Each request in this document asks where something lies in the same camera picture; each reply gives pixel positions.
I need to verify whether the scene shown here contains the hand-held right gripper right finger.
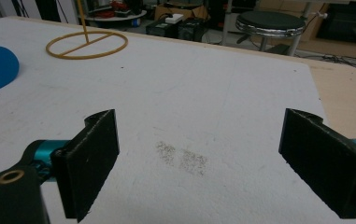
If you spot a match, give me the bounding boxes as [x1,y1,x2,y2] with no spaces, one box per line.
[278,107,356,219]

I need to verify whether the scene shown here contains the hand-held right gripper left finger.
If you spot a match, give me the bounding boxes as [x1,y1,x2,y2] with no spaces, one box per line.
[50,108,121,224]

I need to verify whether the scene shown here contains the round black stool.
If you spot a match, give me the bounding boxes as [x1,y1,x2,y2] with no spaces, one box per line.
[235,10,306,57]

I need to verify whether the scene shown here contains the round white table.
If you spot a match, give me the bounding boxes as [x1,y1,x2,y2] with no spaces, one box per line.
[83,7,148,23]

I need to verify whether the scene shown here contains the black equipment box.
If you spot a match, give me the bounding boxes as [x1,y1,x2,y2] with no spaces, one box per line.
[145,17,210,43]

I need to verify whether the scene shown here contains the white power adapter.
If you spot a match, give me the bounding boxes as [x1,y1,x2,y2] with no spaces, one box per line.
[164,13,185,25]

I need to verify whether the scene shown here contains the cardboard box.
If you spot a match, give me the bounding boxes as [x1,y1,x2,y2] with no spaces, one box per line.
[153,3,211,22]

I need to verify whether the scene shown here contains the black floor cables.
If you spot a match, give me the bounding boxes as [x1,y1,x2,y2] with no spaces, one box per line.
[293,52,356,82]

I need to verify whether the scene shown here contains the yellow wire ring stand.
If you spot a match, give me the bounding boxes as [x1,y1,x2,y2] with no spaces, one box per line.
[45,0,129,61]

